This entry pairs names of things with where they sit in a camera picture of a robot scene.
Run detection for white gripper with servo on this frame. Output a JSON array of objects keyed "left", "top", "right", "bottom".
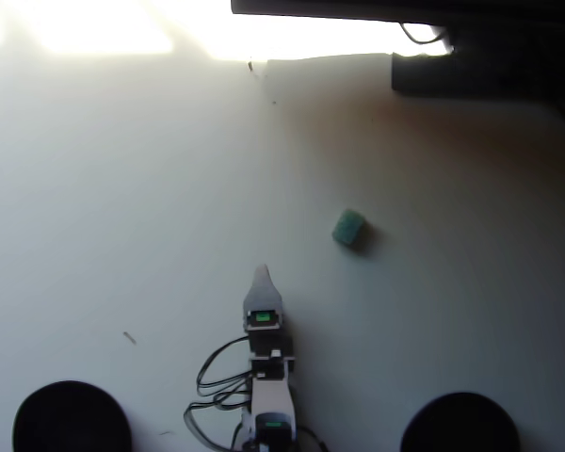
[{"left": 241, "top": 264, "right": 296, "bottom": 357}]

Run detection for black round bowl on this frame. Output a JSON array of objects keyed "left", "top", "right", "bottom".
[
  {"left": 12, "top": 379, "right": 134, "bottom": 452},
  {"left": 399, "top": 391, "right": 521, "bottom": 452}
]

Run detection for black overhead bar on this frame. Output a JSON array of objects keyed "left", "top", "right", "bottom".
[{"left": 230, "top": 0, "right": 565, "bottom": 25}]

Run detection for black box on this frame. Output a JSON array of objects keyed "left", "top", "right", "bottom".
[{"left": 390, "top": 25, "right": 565, "bottom": 103}]

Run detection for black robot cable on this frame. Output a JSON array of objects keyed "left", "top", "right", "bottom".
[
  {"left": 183, "top": 394, "right": 254, "bottom": 451},
  {"left": 196, "top": 334, "right": 254, "bottom": 397}
]

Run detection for thin black hanging cable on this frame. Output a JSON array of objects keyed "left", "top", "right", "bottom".
[{"left": 398, "top": 21, "right": 449, "bottom": 46}]

